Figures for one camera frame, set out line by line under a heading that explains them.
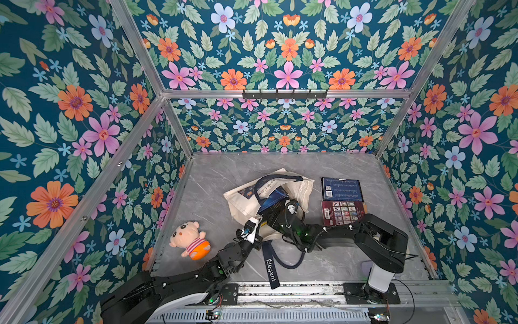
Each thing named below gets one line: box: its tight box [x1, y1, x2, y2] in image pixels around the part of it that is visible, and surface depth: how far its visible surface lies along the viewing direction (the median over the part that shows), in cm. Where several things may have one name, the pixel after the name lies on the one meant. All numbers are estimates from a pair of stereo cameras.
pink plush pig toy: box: [169, 221, 212, 261], surface depth 82 cm
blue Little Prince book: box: [321, 176, 365, 202], surface depth 103 cm
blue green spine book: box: [259, 186, 289, 214], surface depth 93 cm
